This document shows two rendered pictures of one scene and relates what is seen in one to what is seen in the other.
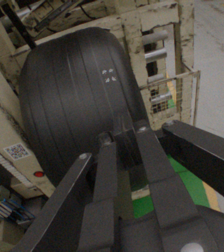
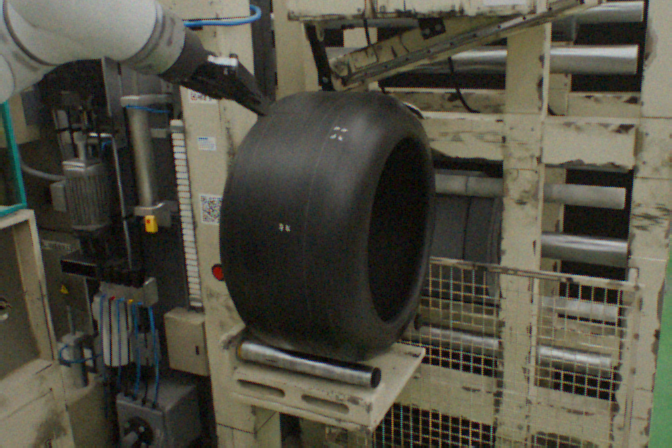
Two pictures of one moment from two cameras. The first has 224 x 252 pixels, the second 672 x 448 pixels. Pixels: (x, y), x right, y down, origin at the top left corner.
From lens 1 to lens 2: 0.95 m
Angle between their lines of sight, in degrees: 36
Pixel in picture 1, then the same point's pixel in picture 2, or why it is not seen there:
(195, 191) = not seen: outside the picture
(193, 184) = not seen: outside the picture
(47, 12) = (367, 63)
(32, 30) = (339, 80)
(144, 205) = not seen: outside the picture
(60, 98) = (281, 136)
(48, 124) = (253, 153)
